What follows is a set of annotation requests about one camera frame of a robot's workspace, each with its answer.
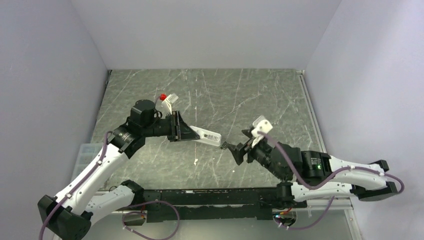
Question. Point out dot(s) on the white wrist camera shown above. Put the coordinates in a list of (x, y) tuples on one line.
[(167, 101), (261, 124)]

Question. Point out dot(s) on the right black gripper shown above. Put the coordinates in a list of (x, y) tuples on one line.
[(237, 150)]

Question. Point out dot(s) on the aluminium frame rail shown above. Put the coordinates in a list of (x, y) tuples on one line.
[(311, 112)]

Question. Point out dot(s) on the clear plastic organizer box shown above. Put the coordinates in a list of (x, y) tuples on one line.
[(86, 154)]

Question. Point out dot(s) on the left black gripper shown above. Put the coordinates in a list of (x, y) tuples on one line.
[(179, 129)]

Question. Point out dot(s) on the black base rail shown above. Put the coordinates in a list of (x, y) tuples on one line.
[(212, 204)]

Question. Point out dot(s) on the white remote control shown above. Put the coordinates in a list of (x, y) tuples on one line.
[(207, 137)]

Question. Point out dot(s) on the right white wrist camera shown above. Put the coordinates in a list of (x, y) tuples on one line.
[(261, 124)]

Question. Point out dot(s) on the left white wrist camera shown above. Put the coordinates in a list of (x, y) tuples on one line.
[(167, 101)]

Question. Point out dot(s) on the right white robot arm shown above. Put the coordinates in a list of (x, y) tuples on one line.
[(309, 174)]

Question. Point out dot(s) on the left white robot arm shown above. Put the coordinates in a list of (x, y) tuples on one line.
[(72, 211)]

